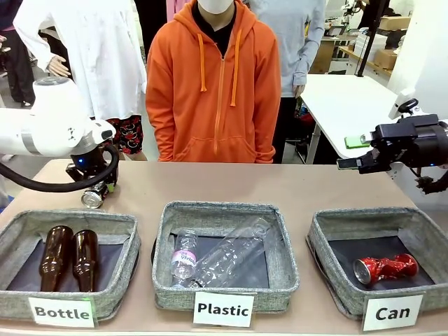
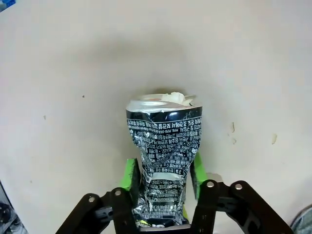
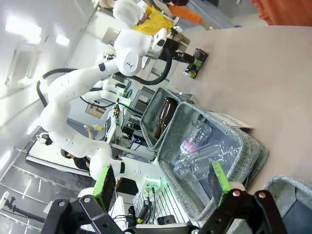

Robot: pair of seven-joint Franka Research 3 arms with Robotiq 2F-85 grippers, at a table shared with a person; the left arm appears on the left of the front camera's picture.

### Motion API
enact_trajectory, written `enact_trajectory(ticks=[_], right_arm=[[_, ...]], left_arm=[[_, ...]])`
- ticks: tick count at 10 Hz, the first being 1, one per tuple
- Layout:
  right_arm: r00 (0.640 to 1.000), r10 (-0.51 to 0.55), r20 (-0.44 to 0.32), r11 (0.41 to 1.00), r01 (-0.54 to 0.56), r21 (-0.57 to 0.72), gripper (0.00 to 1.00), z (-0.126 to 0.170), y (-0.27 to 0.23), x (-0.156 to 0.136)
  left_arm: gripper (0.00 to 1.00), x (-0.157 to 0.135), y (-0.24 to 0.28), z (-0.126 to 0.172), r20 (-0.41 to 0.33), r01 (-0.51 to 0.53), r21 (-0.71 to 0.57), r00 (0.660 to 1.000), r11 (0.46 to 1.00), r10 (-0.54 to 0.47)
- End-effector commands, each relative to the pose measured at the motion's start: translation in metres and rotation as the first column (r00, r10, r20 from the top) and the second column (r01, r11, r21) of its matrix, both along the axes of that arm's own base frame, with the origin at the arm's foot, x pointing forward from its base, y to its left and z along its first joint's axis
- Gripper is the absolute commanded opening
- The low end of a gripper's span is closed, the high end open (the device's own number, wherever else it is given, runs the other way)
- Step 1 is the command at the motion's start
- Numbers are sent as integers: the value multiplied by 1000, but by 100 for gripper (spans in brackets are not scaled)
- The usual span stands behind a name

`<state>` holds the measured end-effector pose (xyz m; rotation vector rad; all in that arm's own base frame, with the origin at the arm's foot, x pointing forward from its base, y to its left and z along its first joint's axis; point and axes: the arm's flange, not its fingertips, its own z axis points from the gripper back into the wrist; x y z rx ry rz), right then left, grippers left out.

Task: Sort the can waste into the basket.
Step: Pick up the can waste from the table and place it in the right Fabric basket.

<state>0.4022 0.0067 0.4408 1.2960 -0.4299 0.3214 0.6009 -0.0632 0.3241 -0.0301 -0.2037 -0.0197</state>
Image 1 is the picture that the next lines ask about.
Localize black slanted pole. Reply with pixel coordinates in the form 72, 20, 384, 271
354, 0, 391, 78

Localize small pink-label plastic bottle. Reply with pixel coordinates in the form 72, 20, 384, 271
169, 232, 200, 289

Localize crushed red can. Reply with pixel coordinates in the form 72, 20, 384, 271
352, 253, 420, 286

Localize white Can label card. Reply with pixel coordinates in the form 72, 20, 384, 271
361, 294, 425, 333

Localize large clear plastic bottle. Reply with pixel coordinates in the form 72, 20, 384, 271
190, 216, 272, 289

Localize person's left forearm orange sleeve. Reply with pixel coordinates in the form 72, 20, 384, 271
251, 111, 283, 165

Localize bystander in dark clothes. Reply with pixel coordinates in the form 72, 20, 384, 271
0, 0, 37, 108

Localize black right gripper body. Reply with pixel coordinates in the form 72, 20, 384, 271
367, 113, 448, 169

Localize white Bottle label card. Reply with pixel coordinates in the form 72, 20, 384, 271
27, 296, 96, 329

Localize brown glass bottle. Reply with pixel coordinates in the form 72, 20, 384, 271
38, 225, 75, 293
71, 229, 100, 293

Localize cardboard box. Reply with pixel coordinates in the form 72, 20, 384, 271
374, 48, 399, 71
379, 15, 412, 32

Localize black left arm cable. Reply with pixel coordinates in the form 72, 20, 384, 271
0, 143, 120, 193

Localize mannequin in white shirt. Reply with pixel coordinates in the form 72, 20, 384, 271
13, 0, 148, 122

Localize grey fabric basket Plastic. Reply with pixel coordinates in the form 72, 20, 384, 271
150, 200, 301, 314

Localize grey fabric basket Can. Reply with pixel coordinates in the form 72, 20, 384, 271
306, 207, 448, 321

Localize white background table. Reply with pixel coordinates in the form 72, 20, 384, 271
299, 73, 409, 165

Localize person in orange hoodie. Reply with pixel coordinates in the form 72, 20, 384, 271
144, 0, 283, 165

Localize white Plastic label card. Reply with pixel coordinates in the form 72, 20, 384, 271
192, 290, 256, 328

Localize brown wooden cabinet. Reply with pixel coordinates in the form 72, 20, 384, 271
309, 37, 337, 75

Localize red floral black shorts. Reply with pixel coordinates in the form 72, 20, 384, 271
106, 114, 144, 156

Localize grey fabric basket Bottle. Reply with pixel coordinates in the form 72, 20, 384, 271
0, 208, 142, 318

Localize crushed black silver can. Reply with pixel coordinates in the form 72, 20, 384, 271
80, 181, 110, 209

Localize person's right forearm orange sleeve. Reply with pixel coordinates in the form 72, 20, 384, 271
144, 99, 183, 163

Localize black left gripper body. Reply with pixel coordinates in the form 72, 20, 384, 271
65, 146, 118, 187

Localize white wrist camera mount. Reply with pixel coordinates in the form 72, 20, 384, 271
387, 88, 419, 120

